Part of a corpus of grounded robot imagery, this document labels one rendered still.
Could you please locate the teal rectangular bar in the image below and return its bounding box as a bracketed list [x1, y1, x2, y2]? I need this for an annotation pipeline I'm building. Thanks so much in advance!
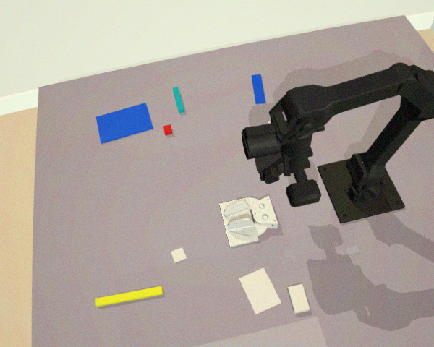
[172, 87, 184, 113]

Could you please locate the blue rectangular bar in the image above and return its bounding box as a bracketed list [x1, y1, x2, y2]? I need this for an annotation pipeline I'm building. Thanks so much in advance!
[252, 74, 266, 104]

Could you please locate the yellow flat bar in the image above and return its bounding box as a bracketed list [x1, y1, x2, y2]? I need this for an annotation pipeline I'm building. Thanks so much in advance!
[95, 286, 163, 307]

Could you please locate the small cream square tile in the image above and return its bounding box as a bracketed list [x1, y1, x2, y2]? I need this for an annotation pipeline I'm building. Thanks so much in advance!
[171, 248, 187, 262]

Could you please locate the small red block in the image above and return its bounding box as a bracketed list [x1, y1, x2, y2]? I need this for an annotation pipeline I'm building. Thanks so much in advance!
[163, 125, 172, 135]

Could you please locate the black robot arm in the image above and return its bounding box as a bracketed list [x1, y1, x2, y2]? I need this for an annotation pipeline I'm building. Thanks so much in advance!
[242, 63, 434, 208]

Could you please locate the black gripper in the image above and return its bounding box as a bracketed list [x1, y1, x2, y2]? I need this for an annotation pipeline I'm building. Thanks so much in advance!
[281, 147, 322, 207]

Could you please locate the blue flat plate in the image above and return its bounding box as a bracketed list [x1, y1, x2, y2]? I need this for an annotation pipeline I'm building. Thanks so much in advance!
[96, 103, 153, 143]

